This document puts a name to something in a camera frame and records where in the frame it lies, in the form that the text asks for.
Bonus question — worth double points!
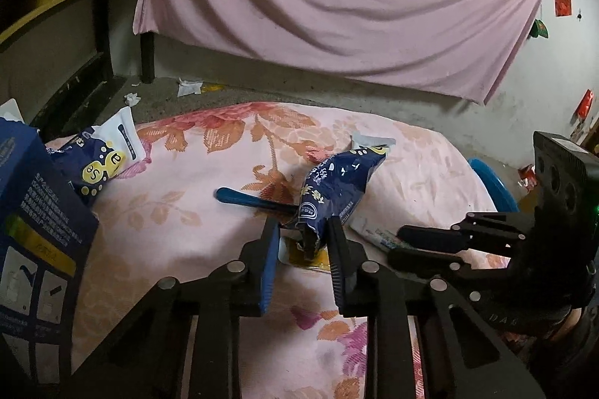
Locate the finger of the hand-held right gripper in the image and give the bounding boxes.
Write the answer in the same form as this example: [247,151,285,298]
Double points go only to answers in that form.
[387,248,513,287]
[397,212,539,257]

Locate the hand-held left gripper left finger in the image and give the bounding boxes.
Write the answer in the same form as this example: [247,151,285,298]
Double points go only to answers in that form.
[61,216,282,399]

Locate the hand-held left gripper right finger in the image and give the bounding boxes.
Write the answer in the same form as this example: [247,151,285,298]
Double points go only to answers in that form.
[326,216,547,399]

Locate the white toothpaste tube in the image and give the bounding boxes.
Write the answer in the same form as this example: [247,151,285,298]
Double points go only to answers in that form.
[349,216,469,260]

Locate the long blue snack bag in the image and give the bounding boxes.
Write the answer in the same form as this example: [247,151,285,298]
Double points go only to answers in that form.
[284,131,398,262]

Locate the blue cardboard box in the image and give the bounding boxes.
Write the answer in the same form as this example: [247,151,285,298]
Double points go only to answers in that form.
[0,98,100,386]

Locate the yellow white sachet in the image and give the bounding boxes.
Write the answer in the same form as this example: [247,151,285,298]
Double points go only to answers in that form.
[278,237,331,272]

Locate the small snack wrapper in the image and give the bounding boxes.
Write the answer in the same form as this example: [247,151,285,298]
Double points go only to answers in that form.
[517,164,540,190]

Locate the blue plastic stool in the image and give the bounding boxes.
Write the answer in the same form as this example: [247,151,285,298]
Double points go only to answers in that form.
[468,158,519,213]

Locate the pink floral blanket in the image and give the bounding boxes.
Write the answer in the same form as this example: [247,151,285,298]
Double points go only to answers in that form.
[44,102,511,399]

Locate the red hanging packet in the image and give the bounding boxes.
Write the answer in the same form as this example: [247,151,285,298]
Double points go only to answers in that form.
[576,89,595,119]

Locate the white blue yellow-dotted packet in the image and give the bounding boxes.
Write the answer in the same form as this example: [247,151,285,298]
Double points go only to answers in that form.
[47,106,147,207]

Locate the blue plastic handle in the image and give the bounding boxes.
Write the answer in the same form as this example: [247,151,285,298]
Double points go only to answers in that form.
[215,187,300,215]

